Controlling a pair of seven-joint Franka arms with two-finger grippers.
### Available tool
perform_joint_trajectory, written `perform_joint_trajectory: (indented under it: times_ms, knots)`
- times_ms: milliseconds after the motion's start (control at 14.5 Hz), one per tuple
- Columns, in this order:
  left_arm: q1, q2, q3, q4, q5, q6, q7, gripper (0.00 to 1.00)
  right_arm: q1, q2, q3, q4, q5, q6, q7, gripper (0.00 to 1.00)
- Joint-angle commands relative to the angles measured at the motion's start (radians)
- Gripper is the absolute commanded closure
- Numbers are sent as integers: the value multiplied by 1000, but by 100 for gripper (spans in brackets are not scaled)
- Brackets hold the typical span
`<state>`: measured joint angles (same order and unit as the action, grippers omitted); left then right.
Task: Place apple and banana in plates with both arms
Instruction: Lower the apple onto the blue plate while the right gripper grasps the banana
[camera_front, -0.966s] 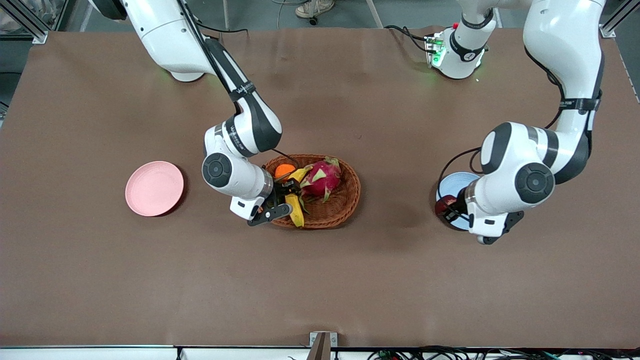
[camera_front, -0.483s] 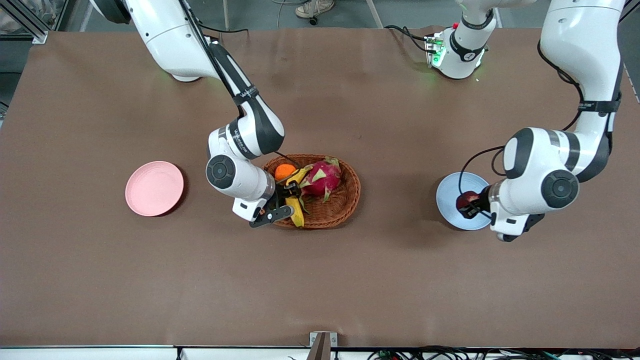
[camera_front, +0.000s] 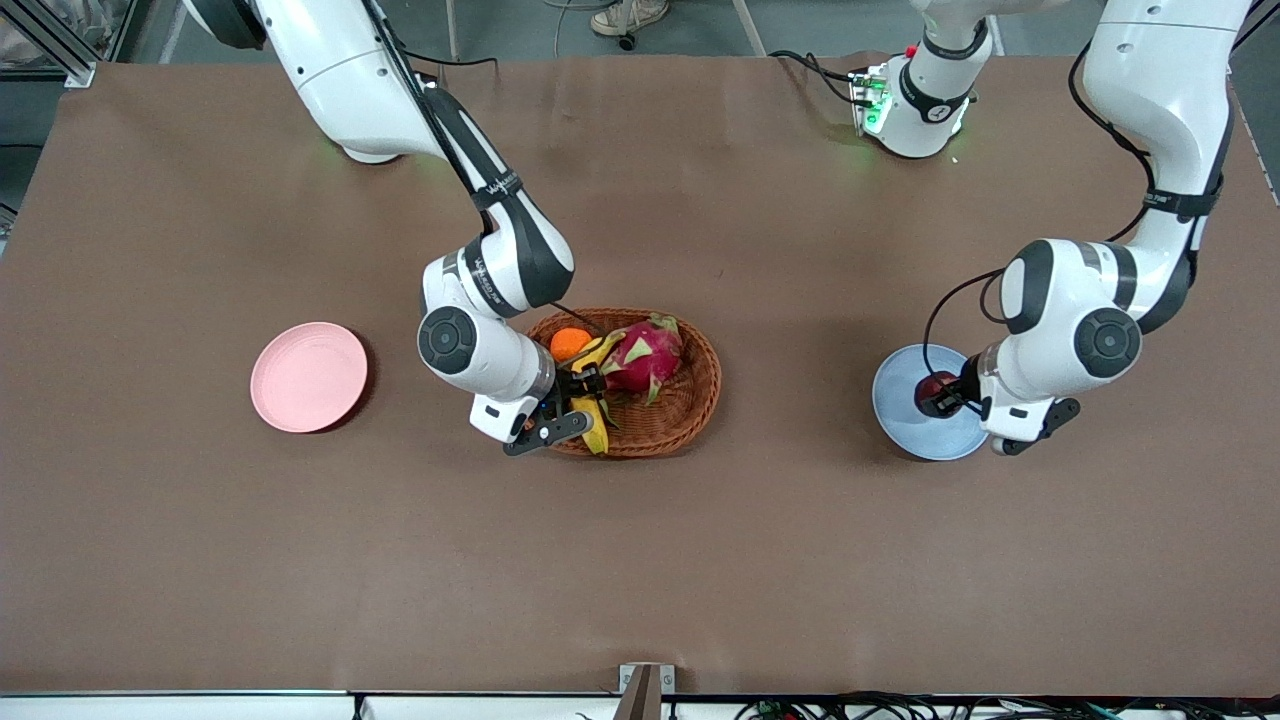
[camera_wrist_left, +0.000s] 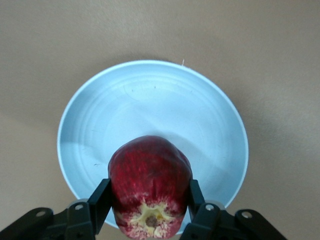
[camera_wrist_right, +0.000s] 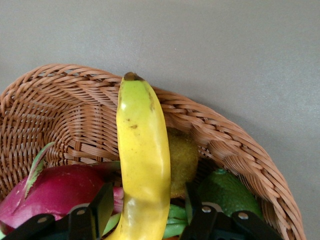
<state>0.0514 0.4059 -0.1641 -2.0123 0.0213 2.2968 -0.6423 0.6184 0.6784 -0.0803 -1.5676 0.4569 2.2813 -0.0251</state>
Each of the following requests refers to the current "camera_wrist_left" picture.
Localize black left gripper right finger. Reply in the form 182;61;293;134
181;178;226;240

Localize blue round plate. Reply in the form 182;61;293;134
56;59;250;230

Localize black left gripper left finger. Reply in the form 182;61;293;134
65;177;112;240

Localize red apple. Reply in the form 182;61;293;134
107;135;193;240

